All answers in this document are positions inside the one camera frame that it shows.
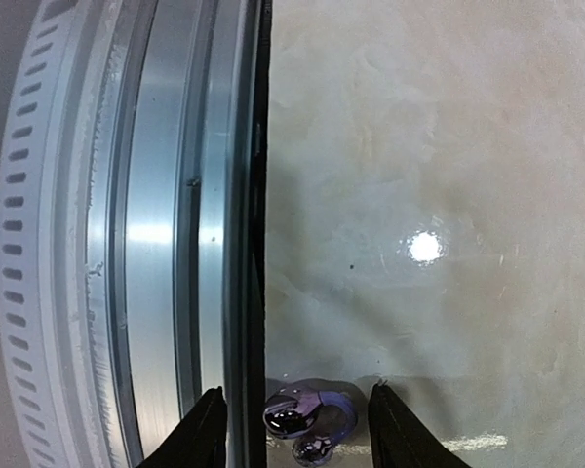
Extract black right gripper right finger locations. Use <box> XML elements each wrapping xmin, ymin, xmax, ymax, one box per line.
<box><xmin>369</xmin><ymin>383</ymin><xmax>469</xmax><ymax>468</ymax></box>

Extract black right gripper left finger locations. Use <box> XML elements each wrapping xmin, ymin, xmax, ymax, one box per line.
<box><xmin>143</xmin><ymin>387</ymin><xmax>227</xmax><ymax>468</ymax></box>

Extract aluminium front rail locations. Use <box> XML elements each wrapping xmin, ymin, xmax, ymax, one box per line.
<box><xmin>85</xmin><ymin>1</ymin><xmax>272</xmax><ymax>467</ymax></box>

